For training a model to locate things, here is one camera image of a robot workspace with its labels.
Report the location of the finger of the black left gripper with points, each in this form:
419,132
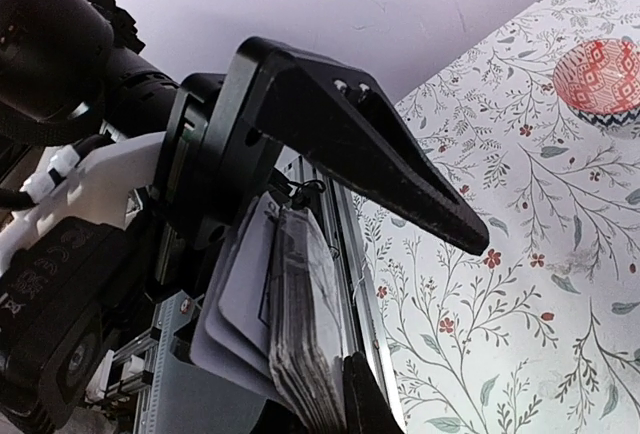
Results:
338,118

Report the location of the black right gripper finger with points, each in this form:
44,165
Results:
366,410

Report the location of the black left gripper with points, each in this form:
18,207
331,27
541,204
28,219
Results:
213,160

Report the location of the blue playing card deck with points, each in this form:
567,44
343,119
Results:
272,318

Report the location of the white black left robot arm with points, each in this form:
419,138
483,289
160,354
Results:
72,81

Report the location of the floral table cloth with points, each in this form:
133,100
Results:
539,333

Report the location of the red patterned bowl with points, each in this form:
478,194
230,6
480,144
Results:
598,80

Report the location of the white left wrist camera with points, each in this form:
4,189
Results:
96,191

